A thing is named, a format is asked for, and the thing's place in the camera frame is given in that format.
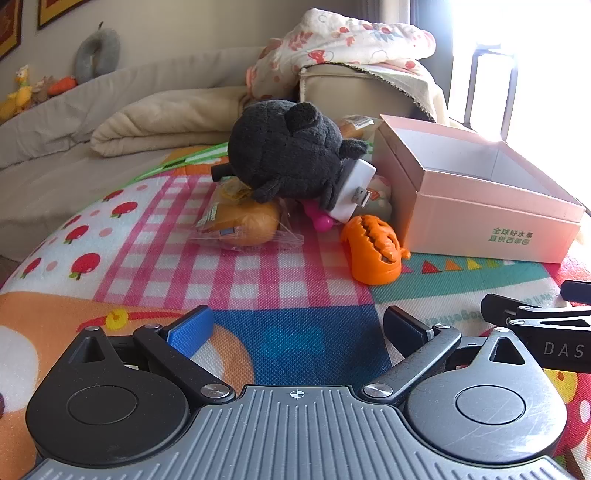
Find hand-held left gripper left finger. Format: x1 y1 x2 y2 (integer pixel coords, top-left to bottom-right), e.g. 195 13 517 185
76 305 236 407

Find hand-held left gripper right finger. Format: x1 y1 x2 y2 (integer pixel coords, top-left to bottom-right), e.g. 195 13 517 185
362 305 527 409

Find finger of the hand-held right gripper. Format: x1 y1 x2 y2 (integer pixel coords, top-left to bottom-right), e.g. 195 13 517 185
480 294 591 326
561 279 591 304

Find pink cardboard box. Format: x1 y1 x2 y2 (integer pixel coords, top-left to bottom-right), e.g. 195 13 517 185
372 114 587 265

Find bagged round bread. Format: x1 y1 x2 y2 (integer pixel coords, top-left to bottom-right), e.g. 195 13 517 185
189 178 305 252

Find black plush toy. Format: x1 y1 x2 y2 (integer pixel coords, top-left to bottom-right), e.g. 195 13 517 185
211 99 370 210

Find orange plastic toy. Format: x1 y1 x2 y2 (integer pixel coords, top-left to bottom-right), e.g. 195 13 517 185
340 213 411 284

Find printed play mat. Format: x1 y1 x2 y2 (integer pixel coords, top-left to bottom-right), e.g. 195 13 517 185
0 143 591 480

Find pink plastic toy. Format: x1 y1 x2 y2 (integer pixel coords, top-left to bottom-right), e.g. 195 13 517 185
302 200 335 233

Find white cat figure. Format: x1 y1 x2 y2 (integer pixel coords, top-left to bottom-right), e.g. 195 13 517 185
367 174 394 217

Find white charger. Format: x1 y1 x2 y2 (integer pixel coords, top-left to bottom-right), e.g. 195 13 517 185
325 159 377 222

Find beige blanket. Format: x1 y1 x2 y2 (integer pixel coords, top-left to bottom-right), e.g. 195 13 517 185
90 88 252 158

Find grey sofa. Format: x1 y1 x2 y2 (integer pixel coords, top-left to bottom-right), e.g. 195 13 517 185
0 46 269 259

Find frayed beige cloth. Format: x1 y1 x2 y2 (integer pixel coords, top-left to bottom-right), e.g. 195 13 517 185
348 62 450 124

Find orange carrot plush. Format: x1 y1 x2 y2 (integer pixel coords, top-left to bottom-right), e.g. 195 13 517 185
48 74 78 96

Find grey neck pillow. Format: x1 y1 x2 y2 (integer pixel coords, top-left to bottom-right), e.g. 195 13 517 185
75 22 122 85

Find yellow plush toy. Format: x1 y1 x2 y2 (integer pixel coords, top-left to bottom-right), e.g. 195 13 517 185
0 65 35 121

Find floral blanket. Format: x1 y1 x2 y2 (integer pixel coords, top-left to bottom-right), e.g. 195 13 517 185
245 8 437 100

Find grey curtain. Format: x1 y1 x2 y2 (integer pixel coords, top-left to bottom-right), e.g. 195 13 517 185
355 0 455 28

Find framed picture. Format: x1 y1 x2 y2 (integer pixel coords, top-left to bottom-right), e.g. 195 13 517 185
38 0 93 29
0 0 23 61

